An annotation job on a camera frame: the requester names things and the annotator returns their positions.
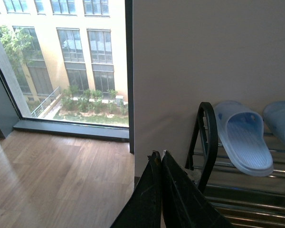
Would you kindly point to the black metal shoe rack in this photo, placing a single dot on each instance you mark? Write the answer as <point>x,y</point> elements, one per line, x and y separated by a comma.
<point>246,201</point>

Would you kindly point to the white slipper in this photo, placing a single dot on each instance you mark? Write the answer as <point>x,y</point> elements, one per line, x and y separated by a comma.
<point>241,132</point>
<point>274,117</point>

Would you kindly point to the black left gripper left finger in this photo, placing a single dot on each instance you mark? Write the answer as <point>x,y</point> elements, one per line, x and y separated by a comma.
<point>143,209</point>

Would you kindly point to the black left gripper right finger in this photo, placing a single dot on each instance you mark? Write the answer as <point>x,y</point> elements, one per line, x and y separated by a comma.
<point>184,206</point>

